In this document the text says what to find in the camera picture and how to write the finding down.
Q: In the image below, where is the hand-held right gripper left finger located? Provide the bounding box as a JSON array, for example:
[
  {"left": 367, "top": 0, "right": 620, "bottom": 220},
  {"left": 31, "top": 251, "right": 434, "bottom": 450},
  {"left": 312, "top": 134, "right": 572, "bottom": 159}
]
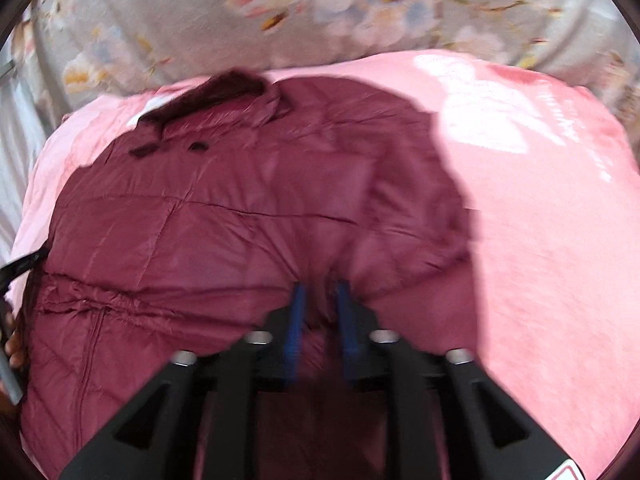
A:
[{"left": 59, "top": 282, "right": 308, "bottom": 480}]

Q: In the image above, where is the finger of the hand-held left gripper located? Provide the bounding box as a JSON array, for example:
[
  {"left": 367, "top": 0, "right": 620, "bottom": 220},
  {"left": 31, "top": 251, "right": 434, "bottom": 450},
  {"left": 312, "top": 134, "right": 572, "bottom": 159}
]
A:
[{"left": 0, "top": 251, "right": 49, "bottom": 294}]

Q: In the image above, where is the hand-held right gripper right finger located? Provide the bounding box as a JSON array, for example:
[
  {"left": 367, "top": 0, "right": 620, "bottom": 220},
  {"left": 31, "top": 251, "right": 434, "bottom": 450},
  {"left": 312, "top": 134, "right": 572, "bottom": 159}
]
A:
[{"left": 335, "top": 280, "right": 586, "bottom": 480}]

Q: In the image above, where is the maroon padded jacket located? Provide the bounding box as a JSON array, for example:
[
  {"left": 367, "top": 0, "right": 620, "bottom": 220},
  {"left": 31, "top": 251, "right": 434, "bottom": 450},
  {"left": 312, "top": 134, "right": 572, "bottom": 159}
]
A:
[{"left": 20, "top": 71, "right": 481, "bottom": 480}]

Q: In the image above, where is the person's left hand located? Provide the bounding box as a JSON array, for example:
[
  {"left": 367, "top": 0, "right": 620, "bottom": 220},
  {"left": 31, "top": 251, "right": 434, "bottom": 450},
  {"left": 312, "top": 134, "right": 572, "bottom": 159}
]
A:
[{"left": 4, "top": 329, "right": 27, "bottom": 369}]

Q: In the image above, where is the light grey sheet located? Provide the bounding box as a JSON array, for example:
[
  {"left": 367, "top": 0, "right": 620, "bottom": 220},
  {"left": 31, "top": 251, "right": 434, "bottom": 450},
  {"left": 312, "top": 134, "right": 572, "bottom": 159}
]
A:
[{"left": 0, "top": 75, "right": 66, "bottom": 261}]

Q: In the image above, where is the pink printed blanket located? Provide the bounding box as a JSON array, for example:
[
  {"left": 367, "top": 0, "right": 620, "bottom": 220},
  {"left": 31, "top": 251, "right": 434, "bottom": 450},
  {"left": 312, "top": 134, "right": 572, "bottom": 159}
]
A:
[{"left": 10, "top": 50, "right": 640, "bottom": 480}]

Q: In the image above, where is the grey floral quilt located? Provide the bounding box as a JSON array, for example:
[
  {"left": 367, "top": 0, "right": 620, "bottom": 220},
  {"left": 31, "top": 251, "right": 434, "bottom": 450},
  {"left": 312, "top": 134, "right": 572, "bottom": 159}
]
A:
[{"left": 10, "top": 0, "right": 640, "bottom": 111}]

